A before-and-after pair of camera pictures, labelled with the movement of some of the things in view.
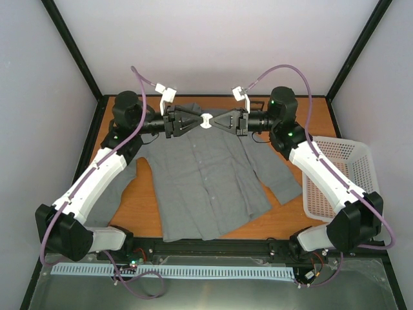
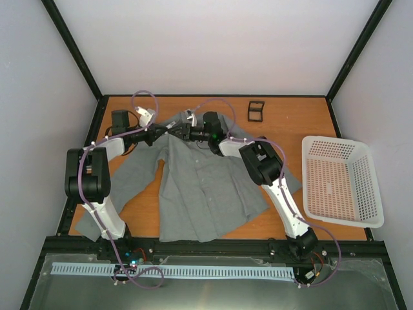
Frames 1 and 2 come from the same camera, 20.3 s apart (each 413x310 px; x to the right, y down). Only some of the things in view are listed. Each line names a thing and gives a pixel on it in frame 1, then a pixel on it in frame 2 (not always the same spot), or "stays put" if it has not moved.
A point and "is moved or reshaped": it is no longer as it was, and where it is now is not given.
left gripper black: [173, 126] -> [152, 134]
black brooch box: [257, 105] stays put
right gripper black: [238, 122] -> [185, 128]
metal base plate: [361, 283] stays put
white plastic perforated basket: [352, 156] stays put
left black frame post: [74, 51] stays put
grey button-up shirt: [210, 183] is moved or reshaped
